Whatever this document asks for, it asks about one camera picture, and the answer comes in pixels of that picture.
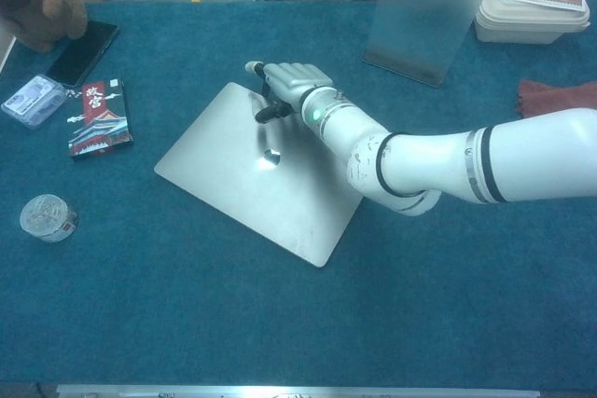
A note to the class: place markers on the blue table cloth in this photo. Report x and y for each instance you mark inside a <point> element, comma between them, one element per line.
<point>233,323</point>

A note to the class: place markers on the black smartphone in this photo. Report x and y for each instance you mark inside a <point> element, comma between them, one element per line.
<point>81,55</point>

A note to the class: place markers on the aluminium rail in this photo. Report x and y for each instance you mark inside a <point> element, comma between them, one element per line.
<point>233,391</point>

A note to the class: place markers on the frosted acrylic sign stand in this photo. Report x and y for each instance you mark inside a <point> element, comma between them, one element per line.
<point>420,20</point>

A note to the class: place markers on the clear plastic case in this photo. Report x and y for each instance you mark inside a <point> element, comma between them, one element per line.
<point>32,100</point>

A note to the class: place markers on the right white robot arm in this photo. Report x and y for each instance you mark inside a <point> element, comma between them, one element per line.
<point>420,160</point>

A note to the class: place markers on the silver laptop with apple logo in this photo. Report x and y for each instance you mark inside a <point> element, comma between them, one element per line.
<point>233,193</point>

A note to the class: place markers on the clear round jar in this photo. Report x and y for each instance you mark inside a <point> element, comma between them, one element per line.
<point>46,218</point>

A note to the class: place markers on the red cloth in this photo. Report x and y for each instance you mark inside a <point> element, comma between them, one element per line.
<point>550,95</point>

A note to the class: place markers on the dark box with palace print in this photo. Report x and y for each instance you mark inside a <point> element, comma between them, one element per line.
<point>100,123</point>

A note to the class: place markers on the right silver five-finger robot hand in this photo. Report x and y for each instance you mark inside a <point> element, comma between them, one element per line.
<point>294,81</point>

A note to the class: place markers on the beige takeout container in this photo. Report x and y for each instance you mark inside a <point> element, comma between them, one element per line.
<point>522,25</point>

